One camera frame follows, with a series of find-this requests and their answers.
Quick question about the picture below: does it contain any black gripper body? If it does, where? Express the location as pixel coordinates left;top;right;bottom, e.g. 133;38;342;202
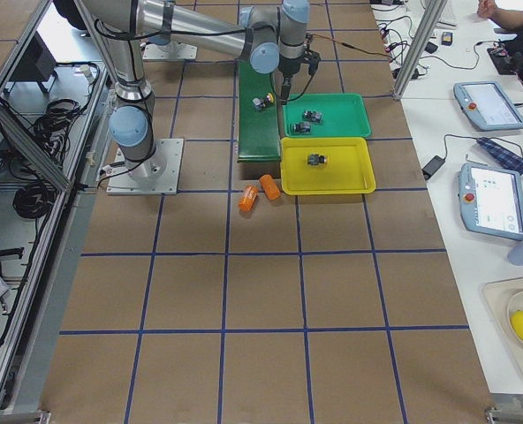
278;56;301;88

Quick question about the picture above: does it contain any yellow push button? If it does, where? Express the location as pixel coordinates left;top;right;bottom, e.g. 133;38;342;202
307;154;328;167
252;93;275;111

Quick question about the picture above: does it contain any green push button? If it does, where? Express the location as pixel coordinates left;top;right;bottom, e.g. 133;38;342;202
302;110;322;125
290;121;312;135

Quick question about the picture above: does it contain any plain orange cylinder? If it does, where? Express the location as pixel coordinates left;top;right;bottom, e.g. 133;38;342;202
259;174;281;201

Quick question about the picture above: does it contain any orange cylinder with 4680 print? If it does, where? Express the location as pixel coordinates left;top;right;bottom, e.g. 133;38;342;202
238;185;259;212

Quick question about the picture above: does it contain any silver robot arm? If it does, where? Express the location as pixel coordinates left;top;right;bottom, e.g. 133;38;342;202
55;1;310;186

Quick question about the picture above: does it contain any green plastic tray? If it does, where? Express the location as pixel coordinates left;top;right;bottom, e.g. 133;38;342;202
283;93;372;138

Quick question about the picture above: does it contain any green conveyor belt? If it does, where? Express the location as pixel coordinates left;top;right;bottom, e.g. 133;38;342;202
238;62;281;163

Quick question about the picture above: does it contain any yellow plastic tray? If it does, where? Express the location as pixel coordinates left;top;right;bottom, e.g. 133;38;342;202
280;137;376;195

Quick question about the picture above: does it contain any black power adapter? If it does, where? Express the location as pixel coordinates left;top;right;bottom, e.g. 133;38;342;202
421;155;445;181

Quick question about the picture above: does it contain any far teach pendant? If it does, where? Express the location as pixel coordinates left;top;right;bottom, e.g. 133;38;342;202
453;81;523;132

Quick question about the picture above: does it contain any teach pendant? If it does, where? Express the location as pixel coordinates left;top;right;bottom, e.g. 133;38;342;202
459;163;523;241
453;81;523;132

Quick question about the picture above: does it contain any blue plaid cloth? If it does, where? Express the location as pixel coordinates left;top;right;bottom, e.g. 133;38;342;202
476;137;523;174

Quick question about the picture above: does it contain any near teach pendant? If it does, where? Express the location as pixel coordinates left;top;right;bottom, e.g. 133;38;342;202
459;163;523;241

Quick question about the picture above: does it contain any beige tray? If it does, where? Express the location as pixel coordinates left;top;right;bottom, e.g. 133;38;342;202
481;276;523;387

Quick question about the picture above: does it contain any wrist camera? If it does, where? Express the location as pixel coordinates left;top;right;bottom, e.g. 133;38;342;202
303;43;321;77

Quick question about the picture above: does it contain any red black power cable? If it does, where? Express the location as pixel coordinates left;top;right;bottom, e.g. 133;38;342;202
306;32;398;61

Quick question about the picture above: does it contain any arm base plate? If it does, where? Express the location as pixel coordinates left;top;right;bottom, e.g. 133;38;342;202
142;42;198;62
106;138;184;195

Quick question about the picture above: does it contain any aluminium frame post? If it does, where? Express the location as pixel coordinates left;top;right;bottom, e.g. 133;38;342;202
393;0;447;100

